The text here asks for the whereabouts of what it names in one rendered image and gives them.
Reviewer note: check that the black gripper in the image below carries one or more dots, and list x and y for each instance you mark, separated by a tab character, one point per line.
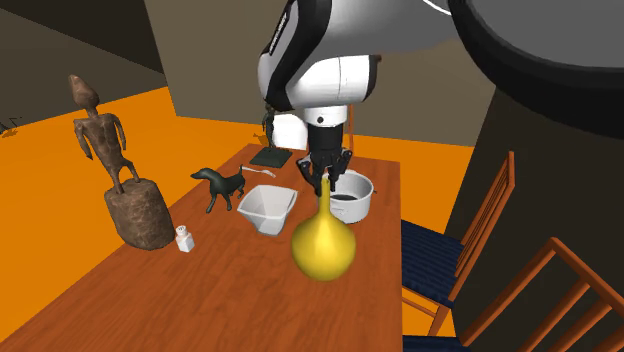
327	139

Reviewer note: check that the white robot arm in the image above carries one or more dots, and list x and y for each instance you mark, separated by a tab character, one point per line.
331	83

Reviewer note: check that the dark figure on square base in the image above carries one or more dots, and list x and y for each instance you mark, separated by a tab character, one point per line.
270	157

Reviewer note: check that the white spoon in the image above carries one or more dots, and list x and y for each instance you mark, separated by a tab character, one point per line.
258	171

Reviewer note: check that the white angular bowl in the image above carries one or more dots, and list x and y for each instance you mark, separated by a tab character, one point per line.
268	209

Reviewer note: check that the yellow round long-necked vase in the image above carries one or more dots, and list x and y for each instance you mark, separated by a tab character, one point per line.
323	246

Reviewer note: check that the black dog figure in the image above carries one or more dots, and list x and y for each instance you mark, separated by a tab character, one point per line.
223	184

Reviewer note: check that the wooden chair with blue seat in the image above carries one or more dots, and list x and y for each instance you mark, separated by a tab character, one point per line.
551	312
429	258

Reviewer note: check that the small white shaker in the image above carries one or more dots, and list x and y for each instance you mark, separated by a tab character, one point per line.
185	240

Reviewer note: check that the brown wooden table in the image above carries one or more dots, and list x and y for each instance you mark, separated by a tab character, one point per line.
219	302

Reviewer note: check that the brown human statue on stump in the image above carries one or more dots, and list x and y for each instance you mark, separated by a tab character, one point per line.
139	214

